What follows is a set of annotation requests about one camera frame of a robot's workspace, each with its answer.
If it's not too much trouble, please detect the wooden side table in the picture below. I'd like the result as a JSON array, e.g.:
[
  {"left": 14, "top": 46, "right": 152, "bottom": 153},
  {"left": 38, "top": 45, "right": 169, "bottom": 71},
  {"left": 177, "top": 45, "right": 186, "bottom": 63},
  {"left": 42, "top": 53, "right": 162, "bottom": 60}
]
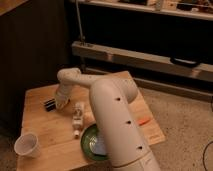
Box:
[{"left": 16, "top": 70, "right": 167, "bottom": 171}]

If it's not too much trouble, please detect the green plate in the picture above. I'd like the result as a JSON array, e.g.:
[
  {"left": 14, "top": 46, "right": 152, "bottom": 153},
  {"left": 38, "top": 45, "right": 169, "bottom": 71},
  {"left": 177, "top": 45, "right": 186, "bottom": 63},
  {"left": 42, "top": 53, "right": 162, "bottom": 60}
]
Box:
[{"left": 81, "top": 124, "right": 108, "bottom": 161}]

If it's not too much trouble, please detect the orange carrot toy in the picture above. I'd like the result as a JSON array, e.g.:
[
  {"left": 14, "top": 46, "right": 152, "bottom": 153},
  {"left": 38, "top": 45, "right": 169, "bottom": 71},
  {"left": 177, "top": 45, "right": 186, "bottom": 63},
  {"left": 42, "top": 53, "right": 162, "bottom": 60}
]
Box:
[{"left": 137, "top": 118, "right": 151, "bottom": 126}]

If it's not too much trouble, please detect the white paper cup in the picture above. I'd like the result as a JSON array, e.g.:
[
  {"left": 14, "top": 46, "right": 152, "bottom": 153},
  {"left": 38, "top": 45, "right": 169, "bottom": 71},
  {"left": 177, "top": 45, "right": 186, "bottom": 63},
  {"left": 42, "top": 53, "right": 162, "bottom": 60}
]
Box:
[{"left": 14, "top": 133, "right": 41, "bottom": 158}]

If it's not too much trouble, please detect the white squeeze tube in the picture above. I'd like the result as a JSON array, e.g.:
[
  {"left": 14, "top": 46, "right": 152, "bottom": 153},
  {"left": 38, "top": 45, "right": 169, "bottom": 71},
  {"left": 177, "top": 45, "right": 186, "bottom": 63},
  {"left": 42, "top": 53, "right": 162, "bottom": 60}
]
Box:
[{"left": 72, "top": 102, "right": 85, "bottom": 138}]

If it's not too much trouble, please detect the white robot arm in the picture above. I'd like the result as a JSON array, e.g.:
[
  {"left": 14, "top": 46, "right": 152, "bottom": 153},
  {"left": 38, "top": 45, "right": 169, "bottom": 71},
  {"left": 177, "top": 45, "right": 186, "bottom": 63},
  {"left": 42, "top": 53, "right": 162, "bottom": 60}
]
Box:
[{"left": 55, "top": 68, "right": 161, "bottom": 171}]

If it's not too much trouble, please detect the grey metal shelf rack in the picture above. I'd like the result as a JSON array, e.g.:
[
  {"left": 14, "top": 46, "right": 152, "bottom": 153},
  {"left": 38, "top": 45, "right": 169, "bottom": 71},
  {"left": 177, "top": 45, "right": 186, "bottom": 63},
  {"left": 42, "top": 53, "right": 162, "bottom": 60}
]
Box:
[{"left": 70, "top": 0, "right": 213, "bottom": 82}]

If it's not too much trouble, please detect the black handle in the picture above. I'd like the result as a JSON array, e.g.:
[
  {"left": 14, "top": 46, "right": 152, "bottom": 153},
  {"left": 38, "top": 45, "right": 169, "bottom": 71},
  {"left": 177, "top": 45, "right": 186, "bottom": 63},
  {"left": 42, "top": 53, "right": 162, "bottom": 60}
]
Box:
[{"left": 170, "top": 57, "right": 201, "bottom": 68}]

